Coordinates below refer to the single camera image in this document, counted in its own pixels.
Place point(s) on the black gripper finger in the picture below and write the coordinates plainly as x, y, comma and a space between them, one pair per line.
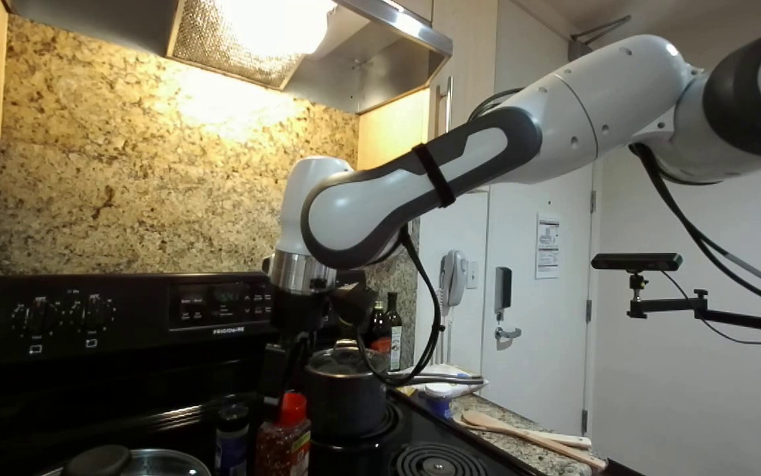
274, 386
303, 376

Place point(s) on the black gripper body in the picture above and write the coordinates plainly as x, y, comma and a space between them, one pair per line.
297, 322

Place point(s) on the spice container with orange lid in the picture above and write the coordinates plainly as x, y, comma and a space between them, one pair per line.
284, 441

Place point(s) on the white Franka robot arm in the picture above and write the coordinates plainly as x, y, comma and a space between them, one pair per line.
575, 114

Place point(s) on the dark pot with lid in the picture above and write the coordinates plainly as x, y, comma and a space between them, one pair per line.
344, 399

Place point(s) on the blue tub with white lid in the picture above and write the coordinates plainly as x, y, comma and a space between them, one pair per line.
444, 399

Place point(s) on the steel pot with lid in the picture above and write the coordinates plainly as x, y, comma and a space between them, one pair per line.
151, 462

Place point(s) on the black electric stove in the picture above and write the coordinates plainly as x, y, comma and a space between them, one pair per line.
134, 308

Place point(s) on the blue bottle with black cap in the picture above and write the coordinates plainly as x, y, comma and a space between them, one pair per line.
234, 445

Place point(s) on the dark glass bottle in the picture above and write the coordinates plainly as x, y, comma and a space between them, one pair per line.
378, 333
394, 327

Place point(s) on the black door lock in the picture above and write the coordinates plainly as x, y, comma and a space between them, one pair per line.
503, 293

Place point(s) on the wooden spoon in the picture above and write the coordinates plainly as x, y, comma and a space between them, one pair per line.
530, 437

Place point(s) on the white door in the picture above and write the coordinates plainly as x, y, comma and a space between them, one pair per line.
548, 372

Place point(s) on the steel range hood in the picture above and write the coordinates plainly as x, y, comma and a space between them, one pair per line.
356, 62

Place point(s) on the metal door closer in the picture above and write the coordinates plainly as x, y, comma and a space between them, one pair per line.
596, 34

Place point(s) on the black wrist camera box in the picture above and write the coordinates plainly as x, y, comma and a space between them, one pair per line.
353, 308

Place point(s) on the white wall phone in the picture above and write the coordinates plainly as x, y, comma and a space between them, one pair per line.
453, 278

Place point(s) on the black stereo camera bar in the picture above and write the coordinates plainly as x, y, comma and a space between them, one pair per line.
634, 263

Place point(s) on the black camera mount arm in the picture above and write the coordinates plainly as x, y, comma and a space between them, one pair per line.
714, 313

